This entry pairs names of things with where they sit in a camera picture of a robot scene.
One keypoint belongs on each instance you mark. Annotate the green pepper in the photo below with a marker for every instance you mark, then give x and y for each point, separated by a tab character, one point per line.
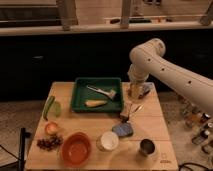
47	106

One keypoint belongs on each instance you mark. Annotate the wooden table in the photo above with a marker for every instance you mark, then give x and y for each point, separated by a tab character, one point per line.
147	123

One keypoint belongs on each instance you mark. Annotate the spice bottles rack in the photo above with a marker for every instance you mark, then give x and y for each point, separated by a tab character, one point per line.
195	120

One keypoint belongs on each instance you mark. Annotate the red yellow apple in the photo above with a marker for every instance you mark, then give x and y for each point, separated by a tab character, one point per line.
51	128

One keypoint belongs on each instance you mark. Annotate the white cup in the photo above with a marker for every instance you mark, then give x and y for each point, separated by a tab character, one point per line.
108	141

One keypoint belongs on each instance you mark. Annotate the dark grape bunch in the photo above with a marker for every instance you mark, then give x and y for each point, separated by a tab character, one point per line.
50	143

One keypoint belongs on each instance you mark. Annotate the black stand on floor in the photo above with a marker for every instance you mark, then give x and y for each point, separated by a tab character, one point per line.
23	136

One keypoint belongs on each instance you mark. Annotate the green plastic tray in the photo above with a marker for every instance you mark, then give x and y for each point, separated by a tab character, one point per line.
81	93

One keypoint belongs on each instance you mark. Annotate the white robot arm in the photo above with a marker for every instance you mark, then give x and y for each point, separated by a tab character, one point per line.
147	58

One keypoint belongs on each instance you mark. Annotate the orange bowl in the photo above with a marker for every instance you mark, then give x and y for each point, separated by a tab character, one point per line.
75	150

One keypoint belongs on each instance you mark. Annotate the blue sponge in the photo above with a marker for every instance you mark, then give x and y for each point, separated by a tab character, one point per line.
123	129

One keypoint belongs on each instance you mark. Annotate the small brown block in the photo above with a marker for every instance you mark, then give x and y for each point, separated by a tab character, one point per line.
124	115

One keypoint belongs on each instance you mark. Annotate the yellow banana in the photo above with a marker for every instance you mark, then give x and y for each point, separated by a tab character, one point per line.
95	103

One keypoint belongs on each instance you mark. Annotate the light green vegetable piece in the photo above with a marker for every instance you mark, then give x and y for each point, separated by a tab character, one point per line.
56	109

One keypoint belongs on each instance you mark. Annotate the metal cup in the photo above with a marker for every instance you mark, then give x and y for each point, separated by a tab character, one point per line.
147	147

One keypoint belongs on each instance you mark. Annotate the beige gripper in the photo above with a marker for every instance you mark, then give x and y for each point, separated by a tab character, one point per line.
136	90

